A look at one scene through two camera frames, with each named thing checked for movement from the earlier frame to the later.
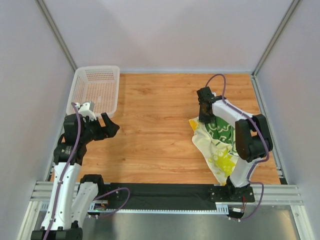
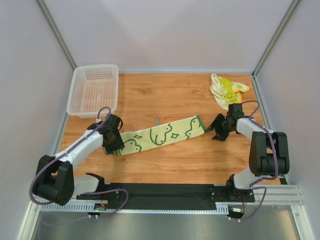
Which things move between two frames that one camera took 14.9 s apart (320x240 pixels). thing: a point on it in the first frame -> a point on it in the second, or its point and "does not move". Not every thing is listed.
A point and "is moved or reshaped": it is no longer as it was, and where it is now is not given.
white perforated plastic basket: x=98 y=84 does not move
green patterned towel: x=220 y=130 is moved or reshaped
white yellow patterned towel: x=217 y=155 -> x=226 y=92
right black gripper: x=205 y=110 -> x=220 y=127
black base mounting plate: x=170 y=196 does not move
